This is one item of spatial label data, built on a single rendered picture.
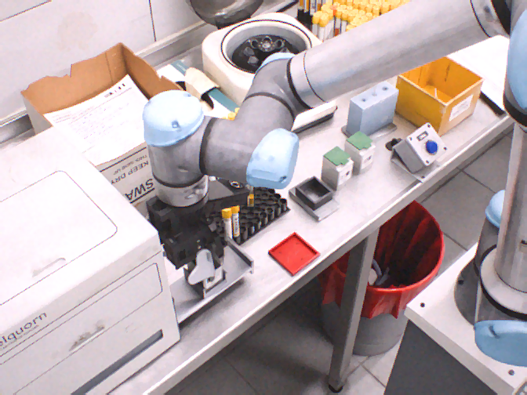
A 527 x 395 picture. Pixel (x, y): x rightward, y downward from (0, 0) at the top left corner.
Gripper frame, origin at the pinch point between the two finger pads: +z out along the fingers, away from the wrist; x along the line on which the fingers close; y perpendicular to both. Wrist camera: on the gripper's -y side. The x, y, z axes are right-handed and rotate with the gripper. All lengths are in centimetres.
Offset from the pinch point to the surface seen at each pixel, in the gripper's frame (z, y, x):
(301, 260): 8.8, -17.0, 6.0
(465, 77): 1, -73, -2
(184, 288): 5.0, 3.8, -1.0
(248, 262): 4.1, -7.4, 2.4
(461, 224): 96, -118, -9
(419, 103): 3, -61, -4
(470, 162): 96, -146, -26
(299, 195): 6.8, -26.3, -4.5
